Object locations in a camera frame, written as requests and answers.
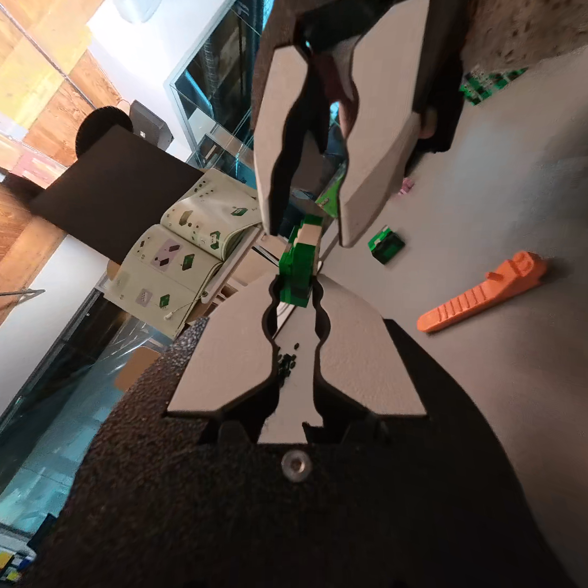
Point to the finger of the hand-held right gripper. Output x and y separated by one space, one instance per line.
386 115
275 115

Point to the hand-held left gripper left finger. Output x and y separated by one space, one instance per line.
220 358

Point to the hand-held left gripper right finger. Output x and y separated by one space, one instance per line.
367 358

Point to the green and white lego assembly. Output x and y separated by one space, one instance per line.
298 266

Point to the pile of dark green lego pieces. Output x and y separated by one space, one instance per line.
287 363

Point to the pink lego pig figure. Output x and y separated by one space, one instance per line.
406 186

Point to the green lego set box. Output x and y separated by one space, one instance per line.
333 197

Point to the large lego creeper figure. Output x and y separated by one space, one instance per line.
487 85

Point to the lego instruction book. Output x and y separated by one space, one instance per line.
174 257

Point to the small lego creeper head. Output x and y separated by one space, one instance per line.
386 246

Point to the person's right hand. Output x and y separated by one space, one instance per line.
342 82

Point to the cork board sign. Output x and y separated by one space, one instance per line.
133 370

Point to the white book stand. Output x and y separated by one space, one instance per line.
239 259

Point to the small black box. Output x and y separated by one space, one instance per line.
151 121

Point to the orange brick separator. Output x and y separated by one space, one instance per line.
482 298

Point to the round black lamp head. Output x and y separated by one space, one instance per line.
99 128

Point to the black backdrop panel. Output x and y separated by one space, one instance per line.
115 193

